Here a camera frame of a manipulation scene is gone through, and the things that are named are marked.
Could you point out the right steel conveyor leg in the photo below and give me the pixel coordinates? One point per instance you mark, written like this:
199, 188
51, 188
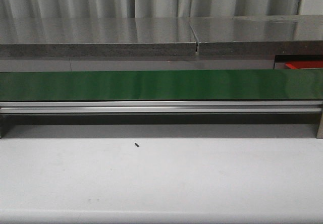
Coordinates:
319, 128

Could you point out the red plastic tray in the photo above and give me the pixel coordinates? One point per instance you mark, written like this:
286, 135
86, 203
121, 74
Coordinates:
304, 64

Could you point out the aluminium conveyor frame rail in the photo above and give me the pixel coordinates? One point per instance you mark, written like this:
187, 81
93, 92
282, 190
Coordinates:
161, 107

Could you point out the right grey stone slab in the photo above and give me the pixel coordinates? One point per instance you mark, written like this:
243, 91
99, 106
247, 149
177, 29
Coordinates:
258, 35

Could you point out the green conveyor belt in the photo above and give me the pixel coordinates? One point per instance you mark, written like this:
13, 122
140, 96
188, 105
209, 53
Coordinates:
162, 85

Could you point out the grey stone slab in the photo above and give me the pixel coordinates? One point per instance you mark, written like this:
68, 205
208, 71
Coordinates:
103, 37
258, 35

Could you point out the left grey stone slab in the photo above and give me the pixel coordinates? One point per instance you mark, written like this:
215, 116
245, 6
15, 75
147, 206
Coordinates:
103, 37

